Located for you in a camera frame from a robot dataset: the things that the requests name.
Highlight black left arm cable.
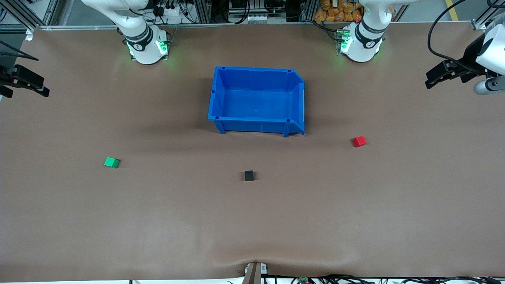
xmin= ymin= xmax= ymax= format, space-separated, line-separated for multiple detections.
xmin=428 ymin=0 xmax=480 ymax=69

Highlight white power strip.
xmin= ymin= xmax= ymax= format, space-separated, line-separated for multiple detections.
xmin=152 ymin=0 xmax=186 ymax=17

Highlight blue plastic storage bin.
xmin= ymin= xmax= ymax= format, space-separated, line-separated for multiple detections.
xmin=208 ymin=66 xmax=306 ymax=138

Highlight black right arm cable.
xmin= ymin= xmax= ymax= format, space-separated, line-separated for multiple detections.
xmin=0 ymin=39 xmax=39 ymax=62

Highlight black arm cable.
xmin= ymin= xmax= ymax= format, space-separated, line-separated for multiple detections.
xmin=428 ymin=0 xmax=480 ymax=69
xmin=0 ymin=39 xmax=39 ymax=62

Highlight orange snack bags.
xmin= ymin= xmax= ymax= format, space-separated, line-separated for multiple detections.
xmin=314 ymin=0 xmax=363 ymax=22

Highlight silver table edge rail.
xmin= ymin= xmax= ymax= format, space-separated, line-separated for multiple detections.
xmin=30 ymin=21 xmax=486 ymax=30

